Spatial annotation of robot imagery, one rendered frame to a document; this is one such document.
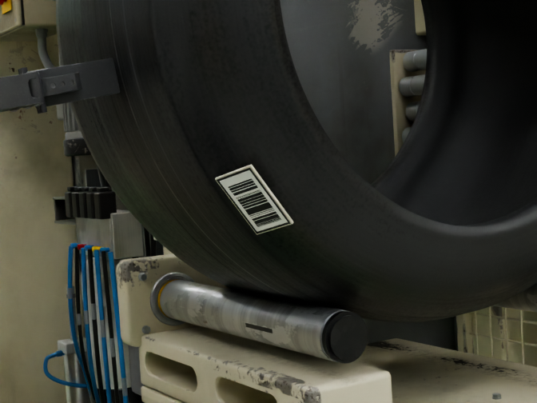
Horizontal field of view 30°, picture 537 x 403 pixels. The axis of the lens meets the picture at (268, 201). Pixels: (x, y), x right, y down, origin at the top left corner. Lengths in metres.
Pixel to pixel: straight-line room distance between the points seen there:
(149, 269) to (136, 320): 0.06
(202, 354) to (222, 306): 0.05
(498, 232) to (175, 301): 0.37
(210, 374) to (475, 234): 0.29
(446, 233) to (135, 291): 0.40
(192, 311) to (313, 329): 0.23
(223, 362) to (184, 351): 0.08
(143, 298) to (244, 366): 0.24
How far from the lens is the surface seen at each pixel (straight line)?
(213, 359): 0.99
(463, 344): 1.46
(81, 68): 0.85
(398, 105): 1.51
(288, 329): 0.90
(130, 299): 1.14
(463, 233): 0.89
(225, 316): 1.00
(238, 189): 0.79
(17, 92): 0.79
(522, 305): 1.08
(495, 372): 1.14
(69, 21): 0.94
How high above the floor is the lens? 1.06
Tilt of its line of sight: 3 degrees down
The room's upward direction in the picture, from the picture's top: 4 degrees counter-clockwise
